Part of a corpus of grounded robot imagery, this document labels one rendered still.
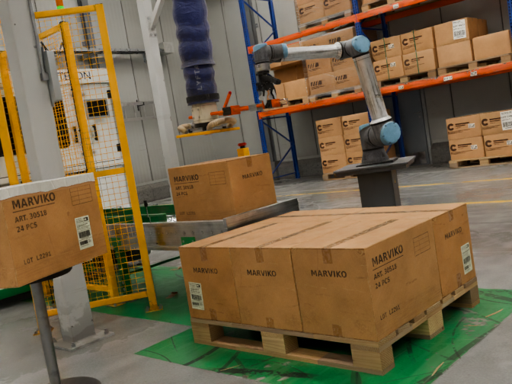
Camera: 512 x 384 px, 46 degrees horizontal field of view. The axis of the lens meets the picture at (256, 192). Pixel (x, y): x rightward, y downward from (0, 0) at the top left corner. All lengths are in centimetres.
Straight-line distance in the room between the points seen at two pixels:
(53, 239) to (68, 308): 115
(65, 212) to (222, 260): 81
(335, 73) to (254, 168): 805
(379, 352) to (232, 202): 158
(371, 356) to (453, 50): 860
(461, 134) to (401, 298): 823
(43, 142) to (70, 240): 108
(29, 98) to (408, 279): 237
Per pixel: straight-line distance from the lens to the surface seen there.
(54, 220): 279
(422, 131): 1249
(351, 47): 409
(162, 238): 417
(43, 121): 382
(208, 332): 332
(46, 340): 301
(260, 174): 397
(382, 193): 420
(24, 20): 391
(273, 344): 300
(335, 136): 1201
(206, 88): 408
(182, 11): 415
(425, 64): 1106
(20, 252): 263
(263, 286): 292
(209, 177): 391
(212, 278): 317
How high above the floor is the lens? 105
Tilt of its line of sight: 5 degrees down
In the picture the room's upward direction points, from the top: 9 degrees counter-clockwise
